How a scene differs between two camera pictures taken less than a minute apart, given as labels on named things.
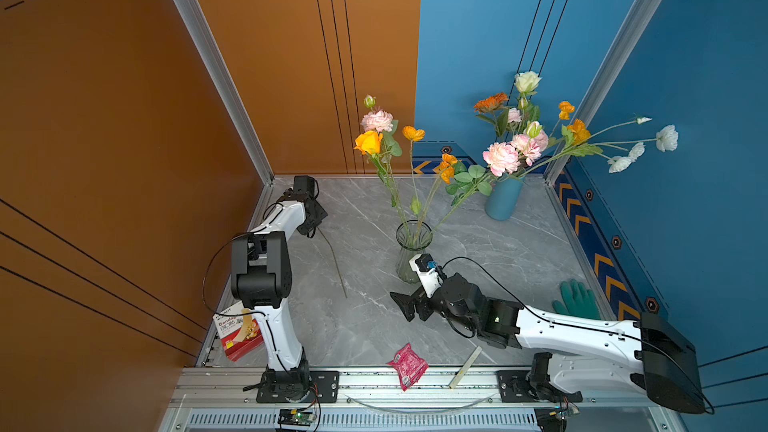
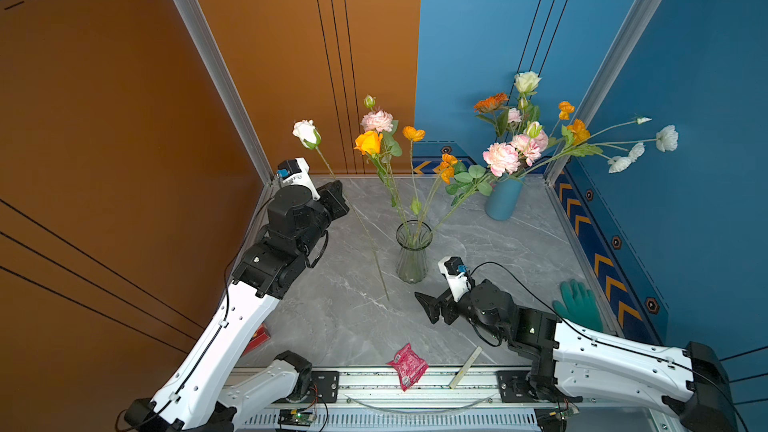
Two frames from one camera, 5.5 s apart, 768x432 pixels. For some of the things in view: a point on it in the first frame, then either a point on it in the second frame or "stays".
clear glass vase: x=412 y=238 stays
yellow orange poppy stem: x=576 y=137 stays
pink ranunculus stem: x=514 y=115 stays
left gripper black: x=319 y=215 -> x=330 y=199
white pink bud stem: x=335 y=261 -> x=309 y=134
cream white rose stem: x=526 y=82 stays
